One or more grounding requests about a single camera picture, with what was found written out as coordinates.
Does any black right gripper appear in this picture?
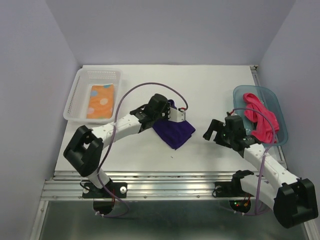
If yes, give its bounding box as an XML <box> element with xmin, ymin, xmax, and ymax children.
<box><xmin>203</xmin><ymin>118</ymin><xmax>234</xmax><ymax>148</ymax></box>

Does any purple towel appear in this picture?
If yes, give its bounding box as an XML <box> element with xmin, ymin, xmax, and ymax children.
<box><xmin>151</xmin><ymin>99</ymin><xmax>197</xmax><ymax>151</ymax></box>

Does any orange polka dot towel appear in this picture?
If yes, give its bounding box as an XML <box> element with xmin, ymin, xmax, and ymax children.
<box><xmin>86</xmin><ymin>84</ymin><xmax>115</xmax><ymax>119</ymax></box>

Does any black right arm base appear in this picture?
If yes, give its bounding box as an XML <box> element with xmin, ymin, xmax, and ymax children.
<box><xmin>212</xmin><ymin>170</ymin><xmax>254</xmax><ymax>214</ymax></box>

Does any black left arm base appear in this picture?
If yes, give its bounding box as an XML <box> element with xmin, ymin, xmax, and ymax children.
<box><xmin>79</xmin><ymin>180</ymin><xmax>130</xmax><ymax>218</ymax></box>

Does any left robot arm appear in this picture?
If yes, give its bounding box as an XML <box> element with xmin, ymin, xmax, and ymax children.
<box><xmin>63</xmin><ymin>93</ymin><xmax>173</xmax><ymax>197</ymax></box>

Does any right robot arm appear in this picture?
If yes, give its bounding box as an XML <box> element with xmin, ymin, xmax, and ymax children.
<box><xmin>203</xmin><ymin>115</ymin><xmax>319</xmax><ymax>229</ymax></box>

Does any pink towel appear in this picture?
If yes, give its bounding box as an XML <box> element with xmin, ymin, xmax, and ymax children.
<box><xmin>242</xmin><ymin>93</ymin><xmax>280</xmax><ymax>144</ymax></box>

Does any blue plastic tub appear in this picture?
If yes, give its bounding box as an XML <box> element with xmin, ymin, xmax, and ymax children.
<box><xmin>233</xmin><ymin>85</ymin><xmax>288</xmax><ymax>146</ymax></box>

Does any white plastic basket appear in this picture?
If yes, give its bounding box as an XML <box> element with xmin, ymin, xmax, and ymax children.
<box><xmin>63</xmin><ymin>65</ymin><xmax>123</xmax><ymax>124</ymax></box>

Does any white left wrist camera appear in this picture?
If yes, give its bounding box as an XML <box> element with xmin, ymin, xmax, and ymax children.
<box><xmin>168</xmin><ymin>107</ymin><xmax>186</xmax><ymax>123</ymax></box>

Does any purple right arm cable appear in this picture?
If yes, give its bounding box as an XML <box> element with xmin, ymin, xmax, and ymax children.
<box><xmin>228</xmin><ymin>108</ymin><xmax>280</xmax><ymax>217</ymax></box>

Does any aluminium mounting rail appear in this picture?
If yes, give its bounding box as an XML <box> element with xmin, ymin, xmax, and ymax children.
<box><xmin>40</xmin><ymin>171</ymin><xmax>233</xmax><ymax>202</ymax></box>

